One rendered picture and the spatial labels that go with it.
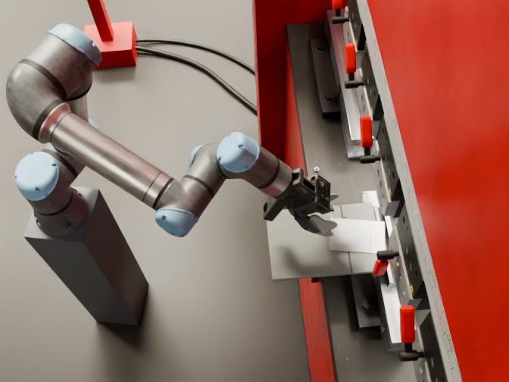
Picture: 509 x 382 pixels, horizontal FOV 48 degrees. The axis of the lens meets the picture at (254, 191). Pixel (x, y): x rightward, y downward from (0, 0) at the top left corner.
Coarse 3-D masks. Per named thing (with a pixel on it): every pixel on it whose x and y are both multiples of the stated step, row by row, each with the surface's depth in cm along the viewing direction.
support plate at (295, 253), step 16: (336, 208) 142; (352, 208) 141; (368, 208) 141; (272, 224) 140; (288, 224) 140; (272, 240) 138; (288, 240) 138; (304, 240) 138; (320, 240) 137; (272, 256) 136; (288, 256) 136; (304, 256) 135; (320, 256) 135; (336, 256) 135; (352, 256) 135; (368, 256) 135; (272, 272) 134; (288, 272) 134; (304, 272) 133; (320, 272) 133; (336, 272) 133; (368, 272) 133
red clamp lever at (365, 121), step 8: (360, 120) 117; (368, 120) 116; (360, 128) 117; (368, 128) 116; (368, 136) 117; (368, 144) 117; (368, 152) 118; (360, 160) 118; (368, 160) 117; (376, 160) 118
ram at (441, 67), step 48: (384, 0) 106; (432, 0) 80; (480, 0) 65; (384, 48) 109; (432, 48) 82; (480, 48) 66; (384, 96) 112; (432, 96) 84; (480, 96) 67; (432, 144) 85; (480, 144) 68; (432, 192) 87; (480, 192) 69; (432, 240) 89; (480, 240) 70; (480, 288) 72; (480, 336) 73
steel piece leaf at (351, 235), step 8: (344, 224) 139; (352, 224) 139; (360, 224) 139; (368, 224) 139; (336, 232) 138; (344, 232) 138; (352, 232) 138; (360, 232) 138; (368, 232) 138; (336, 240) 137; (344, 240) 137; (352, 240) 137; (360, 240) 137; (368, 240) 137; (336, 248) 136; (344, 248) 136; (352, 248) 136; (360, 248) 136; (368, 248) 136
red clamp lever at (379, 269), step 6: (378, 252) 108; (384, 252) 108; (390, 252) 108; (396, 252) 109; (378, 258) 108; (384, 258) 108; (390, 258) 108; (378, 264) 111; (384, 264) 111; (378, 270) 113; (384, 270) 113
